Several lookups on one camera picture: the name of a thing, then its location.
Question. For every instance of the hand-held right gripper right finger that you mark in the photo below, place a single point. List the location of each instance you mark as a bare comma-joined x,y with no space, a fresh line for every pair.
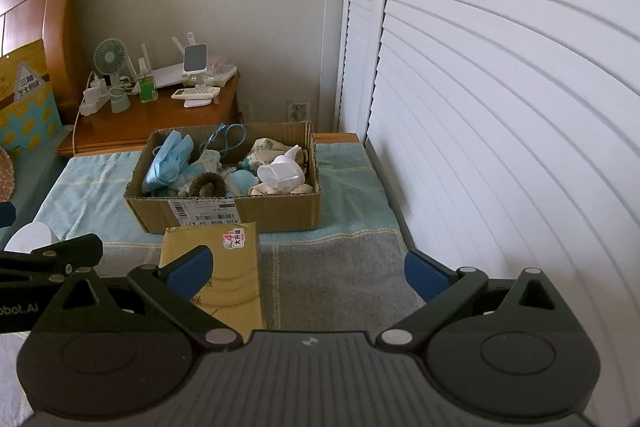
425,277

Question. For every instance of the yellow snack bag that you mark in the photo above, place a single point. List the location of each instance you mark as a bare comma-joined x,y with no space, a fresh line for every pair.
30,97

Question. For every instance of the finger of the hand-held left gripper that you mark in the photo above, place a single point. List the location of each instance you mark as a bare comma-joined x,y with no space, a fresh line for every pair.
50,257
6,214

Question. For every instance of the green bottle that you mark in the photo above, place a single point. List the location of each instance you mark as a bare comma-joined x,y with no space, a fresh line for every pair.
148,89

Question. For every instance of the blue face mask bundle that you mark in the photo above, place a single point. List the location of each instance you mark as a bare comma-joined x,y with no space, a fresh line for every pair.
177,147
157,177

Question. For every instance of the brown cardboard box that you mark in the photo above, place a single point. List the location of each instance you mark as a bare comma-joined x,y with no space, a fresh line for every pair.
280,212

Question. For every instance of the cream plush toy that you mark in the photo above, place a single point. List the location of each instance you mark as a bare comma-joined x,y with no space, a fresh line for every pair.
280,172

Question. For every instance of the wide white louvered door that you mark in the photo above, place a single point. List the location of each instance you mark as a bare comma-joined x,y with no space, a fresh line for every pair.
500,107

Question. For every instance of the green desk fan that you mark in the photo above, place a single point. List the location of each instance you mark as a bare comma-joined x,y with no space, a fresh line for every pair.
111,54

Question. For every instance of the white remote control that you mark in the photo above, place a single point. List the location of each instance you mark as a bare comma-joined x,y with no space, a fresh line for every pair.
195,93

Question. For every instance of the brown pine cone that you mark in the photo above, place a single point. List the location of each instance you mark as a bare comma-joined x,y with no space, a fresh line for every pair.
205,184

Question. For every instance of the blue white round toy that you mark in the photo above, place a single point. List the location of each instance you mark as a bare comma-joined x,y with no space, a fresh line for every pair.
242,182

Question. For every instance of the white phone stand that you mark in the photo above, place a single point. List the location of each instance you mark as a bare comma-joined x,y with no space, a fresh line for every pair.
195,57

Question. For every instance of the white tray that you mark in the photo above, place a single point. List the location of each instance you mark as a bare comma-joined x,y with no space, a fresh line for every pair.
222,74

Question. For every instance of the grey checked blanket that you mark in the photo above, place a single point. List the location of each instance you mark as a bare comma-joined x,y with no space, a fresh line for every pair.
325,277

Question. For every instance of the wooden nightstand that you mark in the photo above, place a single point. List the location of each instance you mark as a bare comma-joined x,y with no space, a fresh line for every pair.
165,117

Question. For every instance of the white wall outlet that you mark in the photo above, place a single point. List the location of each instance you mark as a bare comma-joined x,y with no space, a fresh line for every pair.
298,111

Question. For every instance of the clear jar with white lid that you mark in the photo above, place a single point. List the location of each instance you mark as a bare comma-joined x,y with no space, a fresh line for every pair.
30,237

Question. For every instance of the wooden bed rail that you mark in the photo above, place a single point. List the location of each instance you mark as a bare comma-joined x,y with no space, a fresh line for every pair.
335,138

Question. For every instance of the wooden headboard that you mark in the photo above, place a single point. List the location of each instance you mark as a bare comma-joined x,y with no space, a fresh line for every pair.
55,7

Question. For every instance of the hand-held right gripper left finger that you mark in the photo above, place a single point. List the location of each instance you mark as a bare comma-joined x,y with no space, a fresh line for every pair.
192,269

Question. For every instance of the narrow white louvered door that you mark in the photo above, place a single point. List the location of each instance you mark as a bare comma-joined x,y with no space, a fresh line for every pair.
362,7

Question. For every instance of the white router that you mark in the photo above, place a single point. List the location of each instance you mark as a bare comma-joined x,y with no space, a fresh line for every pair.
167,74

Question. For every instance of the gold paper gift box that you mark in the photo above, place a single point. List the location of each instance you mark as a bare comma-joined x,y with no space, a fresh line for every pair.
235,277

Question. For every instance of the brown dotted cloth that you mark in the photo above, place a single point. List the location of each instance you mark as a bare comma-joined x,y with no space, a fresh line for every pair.
6,177

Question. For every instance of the blue white patterned sachet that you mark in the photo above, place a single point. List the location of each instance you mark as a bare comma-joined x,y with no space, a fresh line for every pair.
207,162

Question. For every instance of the white power strip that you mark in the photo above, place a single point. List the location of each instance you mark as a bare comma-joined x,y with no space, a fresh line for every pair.
92,99

